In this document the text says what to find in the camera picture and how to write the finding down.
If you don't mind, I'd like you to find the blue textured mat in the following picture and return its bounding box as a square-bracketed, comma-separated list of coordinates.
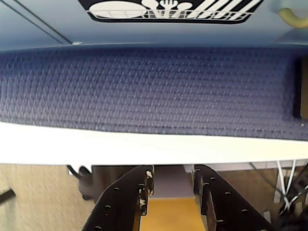
[0, 46, 308, 141]

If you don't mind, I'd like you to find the black block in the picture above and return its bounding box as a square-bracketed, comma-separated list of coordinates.
[293, 57, 308, 119]

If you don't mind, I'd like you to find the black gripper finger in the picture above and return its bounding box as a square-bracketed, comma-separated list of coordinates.
[192, 164, 275, 231]
[81, 165, 155, 231]

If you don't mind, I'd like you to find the yellow flat object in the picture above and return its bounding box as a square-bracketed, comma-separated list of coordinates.
[140, 196, 208, 231]

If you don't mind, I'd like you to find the white cable bundle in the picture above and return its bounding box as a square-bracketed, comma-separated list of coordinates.
[275, 159, 298, 212]

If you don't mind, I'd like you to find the pale gold dishwasher door handle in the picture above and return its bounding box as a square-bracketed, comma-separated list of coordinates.
[278, 8, 308, 29]

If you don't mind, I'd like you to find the blue toy kitchen cabinet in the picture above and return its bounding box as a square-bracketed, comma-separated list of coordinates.
[0, 0, 308, 52]

